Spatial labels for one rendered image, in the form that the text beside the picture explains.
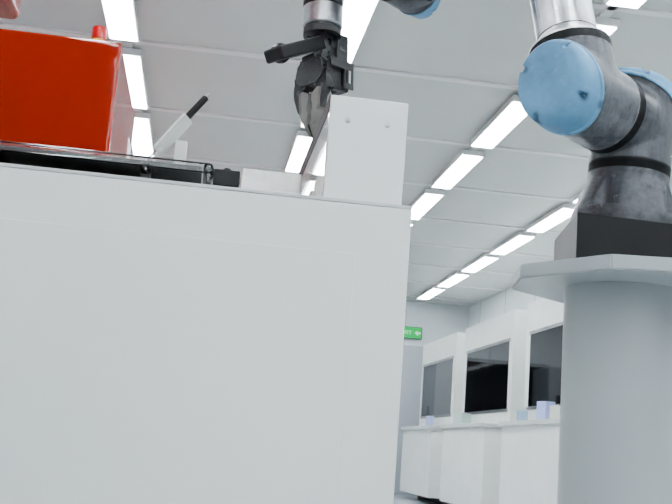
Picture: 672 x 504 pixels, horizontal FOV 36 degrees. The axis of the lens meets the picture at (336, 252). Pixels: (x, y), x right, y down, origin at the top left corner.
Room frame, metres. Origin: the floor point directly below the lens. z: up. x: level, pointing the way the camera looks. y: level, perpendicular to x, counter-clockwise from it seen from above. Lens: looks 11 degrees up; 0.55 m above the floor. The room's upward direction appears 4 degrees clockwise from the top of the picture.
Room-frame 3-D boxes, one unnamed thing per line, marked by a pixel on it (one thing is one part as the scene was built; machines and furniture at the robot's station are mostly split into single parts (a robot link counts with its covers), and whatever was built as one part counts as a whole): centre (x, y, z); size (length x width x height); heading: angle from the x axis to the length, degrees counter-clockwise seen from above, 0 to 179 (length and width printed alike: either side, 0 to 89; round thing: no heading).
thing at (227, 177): (1.34, 0.15, 0.90); 0.04 x 0.02 x 0.03; 97
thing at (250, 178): (1.34, 0.10, 0.89); 0.08 x 0.03 x 0.03; 97
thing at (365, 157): (1.43, 0.01, 0.89); 0.55 x 0.09 x 0.14; 7
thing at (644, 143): (1.42, -0.41, 1.05); 0.13 x 0.12 x 0.14; 131
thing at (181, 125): (1.71, 0.30, 1.03); 0.06 x 0.04 x 0.13; 97
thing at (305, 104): (1.81, 0.06, 1.15); 0.06 x 0.03 x 0.09; 132
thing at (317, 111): (1.79, 0.04, 1.15); 0.06 x 0.03 x 0.09; 132
